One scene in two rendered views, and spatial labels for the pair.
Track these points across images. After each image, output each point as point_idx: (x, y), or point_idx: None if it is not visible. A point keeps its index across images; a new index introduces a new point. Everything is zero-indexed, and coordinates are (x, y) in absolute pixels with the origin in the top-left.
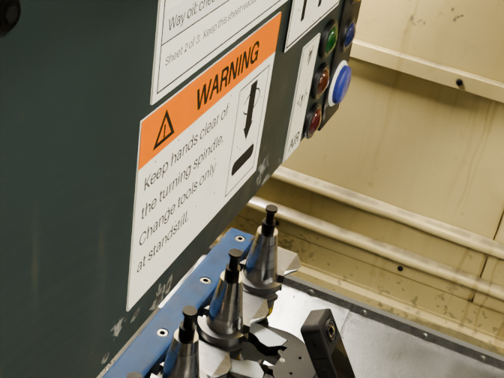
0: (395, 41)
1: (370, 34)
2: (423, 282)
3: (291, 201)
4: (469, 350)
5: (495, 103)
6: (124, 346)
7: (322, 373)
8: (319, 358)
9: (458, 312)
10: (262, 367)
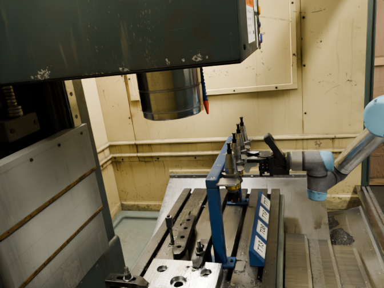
0: (254, 83)
1: (246, 83)
2: None
3: None
4: None
5: (288, 90)
6: (203, 198)
7: (274, 150)
8: (271, 145)
9: None
10: (247, 194)
